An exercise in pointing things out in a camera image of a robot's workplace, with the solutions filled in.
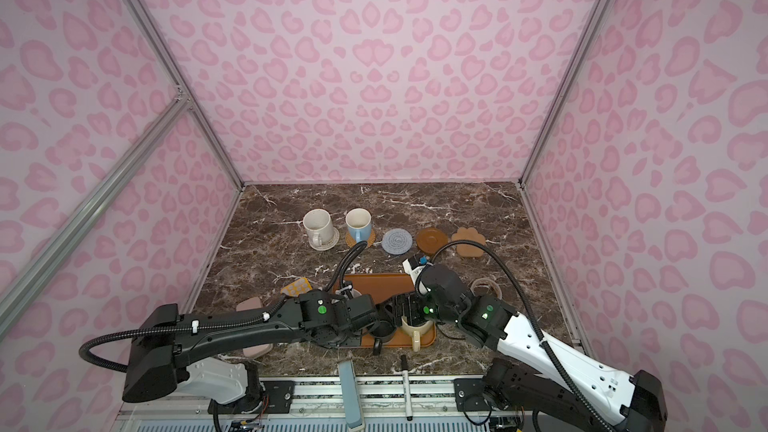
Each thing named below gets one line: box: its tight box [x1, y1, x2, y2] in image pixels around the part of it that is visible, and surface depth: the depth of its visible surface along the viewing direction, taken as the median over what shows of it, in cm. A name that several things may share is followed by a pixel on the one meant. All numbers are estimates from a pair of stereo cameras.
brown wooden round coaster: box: [416, 227, 449, 255], surface depth 105 cm
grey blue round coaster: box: [381, 228, 413, 255], surface depth 105 cm
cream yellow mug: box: [401, 315, 434, 353], surface depth 78 cm
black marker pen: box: [401, 354, 413, 421], surface depth 76 cm
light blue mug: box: [345, 208, 372, 243], surface depth 98 cm
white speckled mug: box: [303, 208, 334, 247], surface depth 100 cm
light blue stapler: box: [338, 360, 363, 429], surface depth 74 cm
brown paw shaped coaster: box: [451, 227, 486, 257], surface depth 106 cm
